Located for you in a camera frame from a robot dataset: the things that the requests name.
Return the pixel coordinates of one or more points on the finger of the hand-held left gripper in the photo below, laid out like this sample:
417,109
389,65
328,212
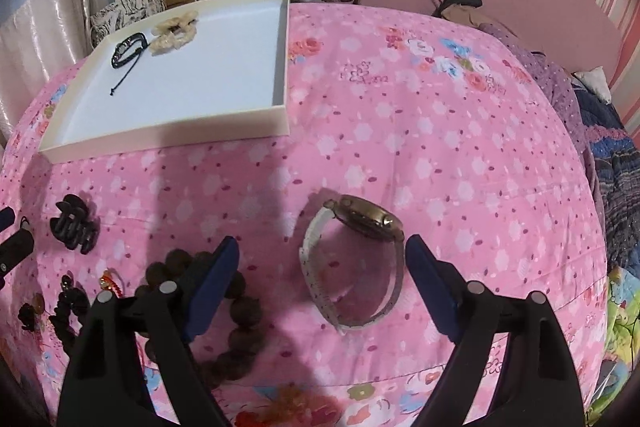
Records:
17,248
6,218

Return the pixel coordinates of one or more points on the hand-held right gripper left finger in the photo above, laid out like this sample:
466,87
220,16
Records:
212,287

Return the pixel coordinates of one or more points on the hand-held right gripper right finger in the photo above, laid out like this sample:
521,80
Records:
430,287

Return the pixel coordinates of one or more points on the black scrunchie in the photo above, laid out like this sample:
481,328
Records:
72,227

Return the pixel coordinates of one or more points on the white shallow tray box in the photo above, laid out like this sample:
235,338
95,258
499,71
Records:
200,82

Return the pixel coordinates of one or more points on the pink floral blanket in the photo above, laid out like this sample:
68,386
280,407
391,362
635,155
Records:
400,132

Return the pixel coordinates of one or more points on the green cartoon cloth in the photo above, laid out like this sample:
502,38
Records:
622,332

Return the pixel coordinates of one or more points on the white satin curtain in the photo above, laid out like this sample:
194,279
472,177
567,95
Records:
40,22

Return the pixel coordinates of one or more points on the blue knit cloth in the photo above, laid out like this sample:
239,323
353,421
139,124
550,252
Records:
615,157

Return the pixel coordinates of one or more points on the purple dotted cloth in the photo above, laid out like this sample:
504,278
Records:
545,77

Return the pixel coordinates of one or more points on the black and white patterned bag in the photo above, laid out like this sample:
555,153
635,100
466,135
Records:
125,7

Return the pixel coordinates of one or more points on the beige scrunchie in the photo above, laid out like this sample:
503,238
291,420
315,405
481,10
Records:
172,38

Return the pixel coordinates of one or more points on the white cloth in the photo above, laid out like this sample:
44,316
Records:
592,82

